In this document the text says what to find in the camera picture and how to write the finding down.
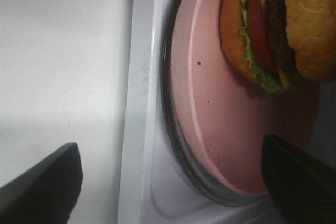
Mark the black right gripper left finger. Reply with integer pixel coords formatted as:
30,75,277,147
1,143,83,223

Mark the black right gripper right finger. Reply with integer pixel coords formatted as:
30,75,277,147
261,135,335,223

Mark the pink round plate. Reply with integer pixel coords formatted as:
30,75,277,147
170,0,319,196

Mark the burger with lettuce and cheese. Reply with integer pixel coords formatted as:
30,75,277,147
220,0,335,94

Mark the white microwave oven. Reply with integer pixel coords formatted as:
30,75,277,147
118,0,335,223

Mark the glass microwave turntable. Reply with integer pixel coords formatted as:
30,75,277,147
160,0,258,207

